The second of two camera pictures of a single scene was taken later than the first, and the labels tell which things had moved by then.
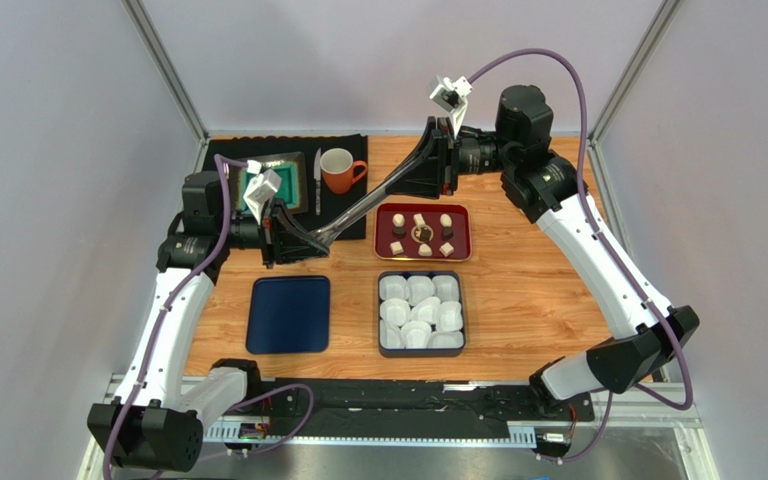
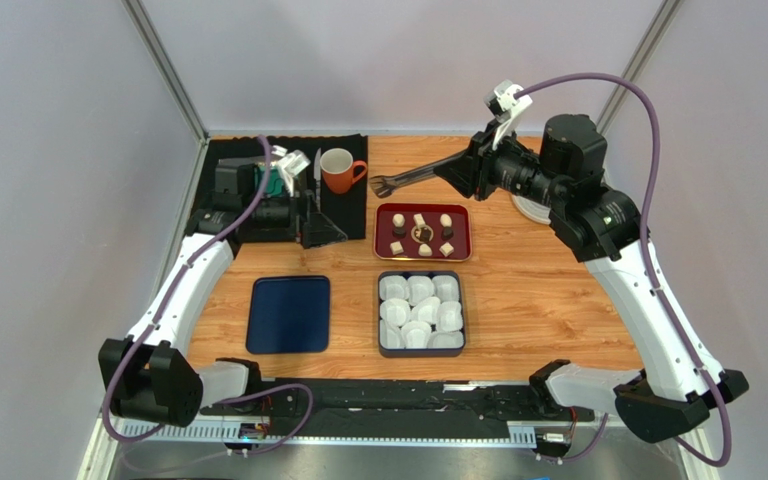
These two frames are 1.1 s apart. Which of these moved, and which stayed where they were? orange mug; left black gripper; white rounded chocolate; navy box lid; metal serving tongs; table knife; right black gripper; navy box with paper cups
Moved: left black gripper; metal serving tongs; right black gripper
Stayed: table knife; navy box with paper cups; navy box lid; white rounded chocolate; orange mug
